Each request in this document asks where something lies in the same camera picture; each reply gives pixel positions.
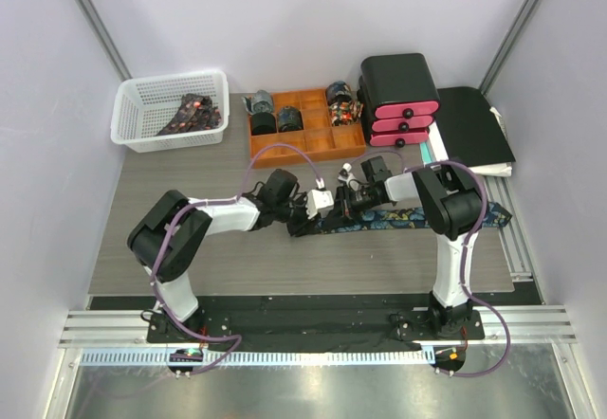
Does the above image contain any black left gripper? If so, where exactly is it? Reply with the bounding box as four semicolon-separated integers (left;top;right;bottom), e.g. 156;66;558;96
275;192;322;238

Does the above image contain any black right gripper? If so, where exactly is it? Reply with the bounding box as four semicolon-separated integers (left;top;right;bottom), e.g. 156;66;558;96
322;185;380;231

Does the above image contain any blue snail pattern tie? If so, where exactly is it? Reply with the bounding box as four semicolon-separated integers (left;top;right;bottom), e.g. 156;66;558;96
303;202;513;235

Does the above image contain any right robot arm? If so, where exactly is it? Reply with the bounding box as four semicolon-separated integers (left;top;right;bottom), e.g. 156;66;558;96
323;155;488;338

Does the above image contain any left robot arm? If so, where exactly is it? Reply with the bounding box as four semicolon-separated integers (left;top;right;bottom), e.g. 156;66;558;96
126;169;319;342

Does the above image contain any orange wooden divider tray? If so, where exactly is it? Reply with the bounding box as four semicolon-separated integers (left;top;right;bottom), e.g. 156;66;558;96
248;88;366;168

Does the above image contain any orange floral rolled tie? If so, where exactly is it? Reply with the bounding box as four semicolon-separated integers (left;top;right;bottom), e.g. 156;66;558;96
328;100;364;126

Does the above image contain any teal round pad packet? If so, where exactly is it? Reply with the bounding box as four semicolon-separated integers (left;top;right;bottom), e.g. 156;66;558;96
419;141;436;165

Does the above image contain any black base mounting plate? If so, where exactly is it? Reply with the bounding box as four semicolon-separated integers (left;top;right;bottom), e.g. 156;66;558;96
145;294;486;352

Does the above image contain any dark blue rolled tie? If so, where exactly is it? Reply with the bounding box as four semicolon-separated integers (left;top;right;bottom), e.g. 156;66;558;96
277;106;304;133

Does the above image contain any black rolled tie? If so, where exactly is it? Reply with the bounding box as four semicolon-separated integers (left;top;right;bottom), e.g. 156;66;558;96
249;112;277;136

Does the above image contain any white paper box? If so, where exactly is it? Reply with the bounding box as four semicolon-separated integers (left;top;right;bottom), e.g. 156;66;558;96
427;122;450;161

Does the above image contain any blue floral rolled tie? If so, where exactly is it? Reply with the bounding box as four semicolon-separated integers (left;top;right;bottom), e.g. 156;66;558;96
325;81;353;106

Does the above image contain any black pink drawer unit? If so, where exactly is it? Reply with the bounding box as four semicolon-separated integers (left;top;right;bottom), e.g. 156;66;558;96
357;53;440;148

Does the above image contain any grey rolled tie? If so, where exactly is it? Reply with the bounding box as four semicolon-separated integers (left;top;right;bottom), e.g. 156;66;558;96
242;90;274;116

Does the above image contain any dark red dotted tie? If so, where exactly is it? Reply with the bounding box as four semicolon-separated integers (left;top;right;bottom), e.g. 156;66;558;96
157;93;223;137

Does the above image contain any white plastic basket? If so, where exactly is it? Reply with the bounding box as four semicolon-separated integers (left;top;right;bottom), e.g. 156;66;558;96
110;69;230;154

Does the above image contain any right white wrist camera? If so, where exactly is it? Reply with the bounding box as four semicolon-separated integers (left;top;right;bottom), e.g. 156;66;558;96
338;162;363;194

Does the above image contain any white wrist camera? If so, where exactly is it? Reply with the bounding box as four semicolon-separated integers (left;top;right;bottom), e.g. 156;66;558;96
306;189;334;220
338;162;363;194

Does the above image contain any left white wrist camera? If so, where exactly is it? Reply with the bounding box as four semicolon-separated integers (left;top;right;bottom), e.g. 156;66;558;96
306;189;334;220

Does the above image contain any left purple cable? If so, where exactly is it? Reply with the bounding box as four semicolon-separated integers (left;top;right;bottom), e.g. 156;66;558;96
149;144;326;375

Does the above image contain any white slotted cable duct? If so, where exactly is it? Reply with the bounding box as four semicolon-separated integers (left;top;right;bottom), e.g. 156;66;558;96
81;346;435;368

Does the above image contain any aluminium frame rail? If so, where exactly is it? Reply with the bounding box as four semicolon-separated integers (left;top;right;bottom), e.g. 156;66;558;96
60;305;577;353

